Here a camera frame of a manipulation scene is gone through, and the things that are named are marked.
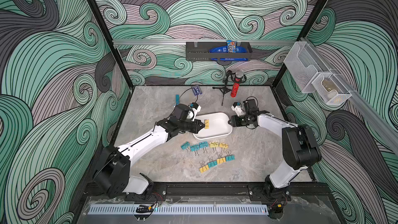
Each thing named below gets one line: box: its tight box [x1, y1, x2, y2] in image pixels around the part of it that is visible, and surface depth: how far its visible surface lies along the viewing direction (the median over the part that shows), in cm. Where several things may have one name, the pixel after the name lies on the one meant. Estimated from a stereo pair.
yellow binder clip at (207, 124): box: [204, 119, 210, 130], surface depth 83 cm
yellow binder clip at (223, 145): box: [219, 142, 229, 153], surface depth 89 cm
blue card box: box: [190, 85, 203, 96], surface depth 119 cm
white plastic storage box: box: [192, 112, 233, 140], surface depth 95 cm
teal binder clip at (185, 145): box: [180, 141, 191, 153], surface depth 89 cm
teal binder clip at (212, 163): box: [207, 160, 218, 168], surface depth 83 cm
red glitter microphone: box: [230, 69, 245, 98], surface depth 94 cm
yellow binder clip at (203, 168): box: [199, 164, 210, 174], surface depth 81 cm
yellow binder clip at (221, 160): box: [216, 157, 226, 164], surface depth 85 cm
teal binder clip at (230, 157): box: [225, 154, 236, 162], surface depth 85 cm
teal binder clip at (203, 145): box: [198, 141, 209, 153], surface depth 89 cm
